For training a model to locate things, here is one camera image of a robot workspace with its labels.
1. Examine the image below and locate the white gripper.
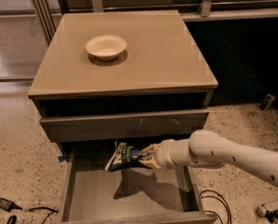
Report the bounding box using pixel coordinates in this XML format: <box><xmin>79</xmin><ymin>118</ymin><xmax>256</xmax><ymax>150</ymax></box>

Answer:
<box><xmin>139</xmin><ymin>139</ymin><xmax>175</xmax><ymax>169</ymax></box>

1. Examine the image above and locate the blue chip bag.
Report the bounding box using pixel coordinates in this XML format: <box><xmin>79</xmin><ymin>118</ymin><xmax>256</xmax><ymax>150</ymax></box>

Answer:
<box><xmin>104</xmin><ymin>141</ymin><xmax>147</xmax><ymax>172</ymax></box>

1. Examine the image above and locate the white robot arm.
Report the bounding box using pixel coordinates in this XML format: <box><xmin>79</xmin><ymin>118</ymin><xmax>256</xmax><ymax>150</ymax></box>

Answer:
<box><xmin>139</xmin><ymin>130</ymin><xmax>278</xmax><ymax>188</ymax></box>

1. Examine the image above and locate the grey top drawer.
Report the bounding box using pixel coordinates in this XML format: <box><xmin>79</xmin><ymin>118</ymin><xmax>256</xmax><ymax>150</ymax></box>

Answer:
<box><xmin>40</xmin><ymin>109</ymin><xmax>209</xmax><ymax>143</ymax></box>

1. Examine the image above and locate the grey drawer cabinet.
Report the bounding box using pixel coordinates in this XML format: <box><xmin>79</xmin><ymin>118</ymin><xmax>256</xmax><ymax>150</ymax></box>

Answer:
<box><xmin>28</xmin><ymin>10</ymin><xmax>218</xmax><ymax>157</ymax></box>

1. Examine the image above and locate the open grey middle drawer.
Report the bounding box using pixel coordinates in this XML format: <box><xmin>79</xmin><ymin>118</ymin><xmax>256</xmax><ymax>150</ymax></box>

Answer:
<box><xmin>59</xmin><ymin>140</ymin><xmax>217</xmax><ymax>224</ymax></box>

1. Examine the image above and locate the blue tape piece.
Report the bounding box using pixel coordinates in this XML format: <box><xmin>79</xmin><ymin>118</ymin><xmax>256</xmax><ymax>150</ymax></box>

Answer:
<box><xmin>58</xmin><ymin>156</ymin><xmax>65</xmax><ymax>162</ymax></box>

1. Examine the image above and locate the white paper bowl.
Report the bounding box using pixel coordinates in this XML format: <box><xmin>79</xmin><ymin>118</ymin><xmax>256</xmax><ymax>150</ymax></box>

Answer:
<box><xmin>86</xmin><ymin>35</ymin><xmax>127</xmax><ymax>61</ymax></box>

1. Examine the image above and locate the white power strip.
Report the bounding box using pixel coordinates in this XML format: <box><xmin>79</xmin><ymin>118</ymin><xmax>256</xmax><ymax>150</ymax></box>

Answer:
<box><xmin>256</xmin><ymin>200</ymin><xmax>278</xmax><ymax>217</ymax></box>

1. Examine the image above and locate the black power adapter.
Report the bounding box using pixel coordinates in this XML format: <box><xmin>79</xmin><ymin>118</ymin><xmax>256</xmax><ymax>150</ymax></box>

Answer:
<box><xmin>0</xmin><ymin>198</ymin><xmax>21</xmax><ymax>212</ymax></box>

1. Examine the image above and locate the black looped floor cable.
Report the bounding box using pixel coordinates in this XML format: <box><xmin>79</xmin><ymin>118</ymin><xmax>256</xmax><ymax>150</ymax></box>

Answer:
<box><xmin>199</xmin><ymin>189</ymin><xmax>233</xmax><ymax>224</ymax></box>

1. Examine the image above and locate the black adapter cable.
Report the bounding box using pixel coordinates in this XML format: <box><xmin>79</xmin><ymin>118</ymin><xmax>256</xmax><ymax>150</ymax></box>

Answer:
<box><xmin>0</xmin><ymin>194</ymin><xmax>59</xmax><ymax>224</ymax></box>

